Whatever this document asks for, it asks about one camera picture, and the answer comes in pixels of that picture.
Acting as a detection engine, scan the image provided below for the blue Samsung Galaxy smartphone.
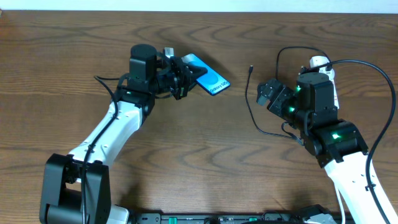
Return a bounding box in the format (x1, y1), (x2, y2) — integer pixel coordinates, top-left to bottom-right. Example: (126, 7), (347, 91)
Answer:
(182, 54), (231, 96)

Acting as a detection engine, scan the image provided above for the black USB charging cable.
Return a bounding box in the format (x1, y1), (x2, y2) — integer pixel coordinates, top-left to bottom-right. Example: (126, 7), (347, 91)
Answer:
(244, 46), (333, 139)

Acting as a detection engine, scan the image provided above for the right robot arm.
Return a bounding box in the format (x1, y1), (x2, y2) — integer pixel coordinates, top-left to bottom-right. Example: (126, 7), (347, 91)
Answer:
(257, 72), (397, 223)

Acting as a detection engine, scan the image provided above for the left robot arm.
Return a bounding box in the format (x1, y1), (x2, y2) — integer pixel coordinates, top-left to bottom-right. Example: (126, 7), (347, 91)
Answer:
(39, 44), (207, 224)

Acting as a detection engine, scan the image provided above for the white USB charger adapter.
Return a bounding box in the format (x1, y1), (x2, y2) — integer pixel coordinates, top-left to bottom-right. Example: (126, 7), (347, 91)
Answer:
(319, 67), (335, 82)

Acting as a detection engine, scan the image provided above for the white power strip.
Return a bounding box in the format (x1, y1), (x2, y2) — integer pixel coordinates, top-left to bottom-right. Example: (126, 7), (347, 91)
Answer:
(310, 55), (340, 109)

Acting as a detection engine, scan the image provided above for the white power strip cord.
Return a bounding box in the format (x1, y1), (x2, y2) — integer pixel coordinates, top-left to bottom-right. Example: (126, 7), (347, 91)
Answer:
(334, 183), (346, 224)

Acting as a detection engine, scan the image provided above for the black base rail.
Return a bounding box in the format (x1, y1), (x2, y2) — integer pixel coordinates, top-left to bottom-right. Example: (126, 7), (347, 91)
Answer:
(127, 212), (342, 224)

